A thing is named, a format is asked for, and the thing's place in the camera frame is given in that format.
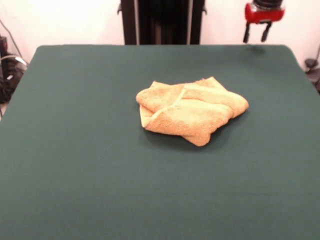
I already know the black round foot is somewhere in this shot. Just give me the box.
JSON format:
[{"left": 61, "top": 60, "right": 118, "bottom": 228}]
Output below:
[{"left": 304, "top": 58, "right": 319, "bottom": 75}]

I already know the grey-white cable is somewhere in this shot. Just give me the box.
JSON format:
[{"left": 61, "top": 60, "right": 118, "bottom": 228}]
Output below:
[{"left": 0, "top": 55, "right": 29, "bottom": 68}]

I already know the black cable pile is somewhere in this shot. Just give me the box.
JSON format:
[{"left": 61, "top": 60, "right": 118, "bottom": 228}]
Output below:
[{"left": 0, "top": 52, "right": 26, "bottom": 104}]

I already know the dark green table cloth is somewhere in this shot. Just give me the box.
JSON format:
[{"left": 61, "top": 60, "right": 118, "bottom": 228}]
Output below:
[{"left": 0, "top": 44, "right": 320, "bottom": 240}]

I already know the tan terry towel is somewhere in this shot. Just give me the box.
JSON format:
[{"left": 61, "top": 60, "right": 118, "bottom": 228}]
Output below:
[{"left": 135, "top": 76, "right": 250, "bottom": 148}]

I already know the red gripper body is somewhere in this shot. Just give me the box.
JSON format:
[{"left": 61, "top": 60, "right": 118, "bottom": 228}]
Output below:
[{"left": 244, "top": 2, "right": 287, "bottom": 25}]

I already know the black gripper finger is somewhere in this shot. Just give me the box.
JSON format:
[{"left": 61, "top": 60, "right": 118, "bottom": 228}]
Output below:
[
  {"left": 260, "top": 22, "right": 271, "bottom": 43},
  {"left": 243, "top": 22, "right": 251, "bottom": 44}
]

